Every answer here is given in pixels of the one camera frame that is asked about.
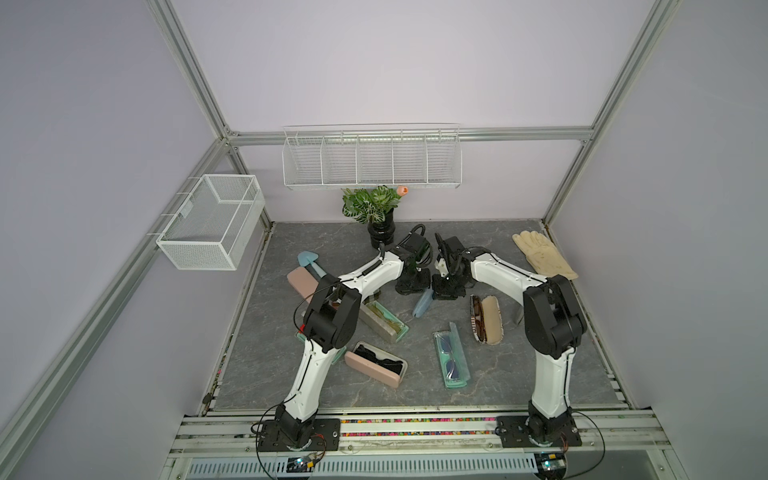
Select blue case orange lining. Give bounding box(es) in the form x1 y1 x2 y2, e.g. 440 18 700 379
412 288 434 318

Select grey fabric glasses case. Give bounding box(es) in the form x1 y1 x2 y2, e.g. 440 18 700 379
513 306 524 327

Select pink hard glasses case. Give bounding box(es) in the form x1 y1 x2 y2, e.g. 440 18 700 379
287 267 318 303

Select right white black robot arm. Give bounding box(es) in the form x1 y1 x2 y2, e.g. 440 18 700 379
432 234 586 446

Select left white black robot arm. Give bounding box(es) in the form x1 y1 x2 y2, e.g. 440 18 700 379
275 224 432 449

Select grey case mint lining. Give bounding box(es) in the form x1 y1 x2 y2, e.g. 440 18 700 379
359 301 409 343

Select mint case blue glasses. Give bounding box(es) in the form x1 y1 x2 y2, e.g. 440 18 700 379
433 322 471 389

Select pink case black sunglasses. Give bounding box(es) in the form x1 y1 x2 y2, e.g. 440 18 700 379
344 341 408 389

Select grey mint case red sunglasses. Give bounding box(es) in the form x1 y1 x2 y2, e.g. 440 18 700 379
296 332 347 365

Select green plant in black vase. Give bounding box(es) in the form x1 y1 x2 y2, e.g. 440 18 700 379
342 185 409 249

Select beige work glove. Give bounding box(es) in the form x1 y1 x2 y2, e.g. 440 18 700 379
512 231 578 280

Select teal plastic scraper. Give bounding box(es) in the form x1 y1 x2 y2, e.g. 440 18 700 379
297 251 327 280

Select long white wire shelf basket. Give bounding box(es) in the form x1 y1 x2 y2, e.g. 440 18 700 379
282 123 463 189

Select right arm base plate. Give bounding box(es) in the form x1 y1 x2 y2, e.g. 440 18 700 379
494 411 582 449

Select white wire mesh side basket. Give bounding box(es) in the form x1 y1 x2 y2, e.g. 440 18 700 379
156 174 265 271

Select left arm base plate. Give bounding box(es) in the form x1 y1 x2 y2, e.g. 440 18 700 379
256 418 341 452

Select white vented cable duct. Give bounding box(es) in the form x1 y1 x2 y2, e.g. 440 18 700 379
184 452 538 479

